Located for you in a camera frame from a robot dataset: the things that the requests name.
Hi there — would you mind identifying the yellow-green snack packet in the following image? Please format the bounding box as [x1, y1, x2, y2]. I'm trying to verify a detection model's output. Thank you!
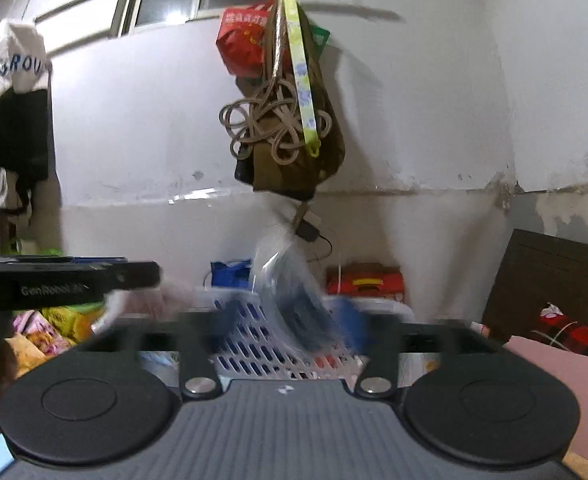
[41, 304, 106, 343]

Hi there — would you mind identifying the pink patterned packet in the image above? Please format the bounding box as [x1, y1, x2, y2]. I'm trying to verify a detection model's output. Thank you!
[10, 310, 72, 358]

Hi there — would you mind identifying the olive brown hanging bag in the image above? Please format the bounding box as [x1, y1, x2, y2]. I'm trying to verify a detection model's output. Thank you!
[234, 5, 347, 202]

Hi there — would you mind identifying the red plaid cloth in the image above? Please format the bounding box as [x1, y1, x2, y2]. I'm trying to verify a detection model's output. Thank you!
[531, 302, 588, 362]

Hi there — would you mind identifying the red tool case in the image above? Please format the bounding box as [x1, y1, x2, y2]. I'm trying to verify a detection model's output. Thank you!
[325, 262, 405, 304]

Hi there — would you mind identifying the pink red box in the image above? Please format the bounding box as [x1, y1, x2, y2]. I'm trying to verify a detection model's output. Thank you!
[502, 335, 588, 476]

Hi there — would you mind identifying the clear plastic bag with contents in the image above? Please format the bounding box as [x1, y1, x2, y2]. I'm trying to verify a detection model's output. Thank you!
[251, 225, 347, 358]

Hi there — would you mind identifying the dark wooden board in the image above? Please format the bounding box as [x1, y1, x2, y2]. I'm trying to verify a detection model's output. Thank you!
[481, 229, 588, 361]

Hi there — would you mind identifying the red shopping bag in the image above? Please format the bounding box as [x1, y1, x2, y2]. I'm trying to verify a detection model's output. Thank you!
[216, 0, 295, 79]

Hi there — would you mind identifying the coiled beige rope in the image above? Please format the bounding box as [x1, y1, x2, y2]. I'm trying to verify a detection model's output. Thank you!
[219, 0, 333, 166]

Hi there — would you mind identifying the power adapter with cable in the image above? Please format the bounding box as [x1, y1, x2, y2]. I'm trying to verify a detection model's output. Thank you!
[293, 209, 335, 263]

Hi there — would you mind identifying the white crumpled wrapper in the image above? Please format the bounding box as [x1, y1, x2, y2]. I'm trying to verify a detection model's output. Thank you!
[91, 280, 199, 335]

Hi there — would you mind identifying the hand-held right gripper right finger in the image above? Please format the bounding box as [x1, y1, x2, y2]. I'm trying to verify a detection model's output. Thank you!
[331, 296, 504, 401]

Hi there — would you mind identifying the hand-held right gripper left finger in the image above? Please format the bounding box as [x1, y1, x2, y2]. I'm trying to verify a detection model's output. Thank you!
[81, 305, 239, 401]

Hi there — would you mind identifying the yellow-green patterned strap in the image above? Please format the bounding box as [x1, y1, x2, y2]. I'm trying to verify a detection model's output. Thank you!
[277, 0, 323, 159]

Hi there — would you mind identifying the yellow object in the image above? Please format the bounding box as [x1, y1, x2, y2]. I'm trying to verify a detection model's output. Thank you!
[564, 452, 588, 480]

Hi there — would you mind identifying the white and black hanging garment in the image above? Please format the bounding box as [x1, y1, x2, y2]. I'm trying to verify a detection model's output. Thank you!
[0, 19, 55, 221]

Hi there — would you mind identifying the green bag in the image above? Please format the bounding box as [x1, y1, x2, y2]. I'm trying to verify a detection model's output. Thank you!
[308, 25, 333, 59]

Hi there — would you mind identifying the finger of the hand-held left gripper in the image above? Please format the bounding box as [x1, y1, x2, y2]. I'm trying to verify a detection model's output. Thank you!
[101, 261, 163, 291]

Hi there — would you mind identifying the blue shopping bag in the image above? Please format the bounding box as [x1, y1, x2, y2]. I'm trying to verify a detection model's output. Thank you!
[210, 259, 253, 291]

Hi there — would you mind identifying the white slotted plastic basket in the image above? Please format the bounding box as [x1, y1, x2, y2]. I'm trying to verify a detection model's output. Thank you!
[194, 287, 417, 386]

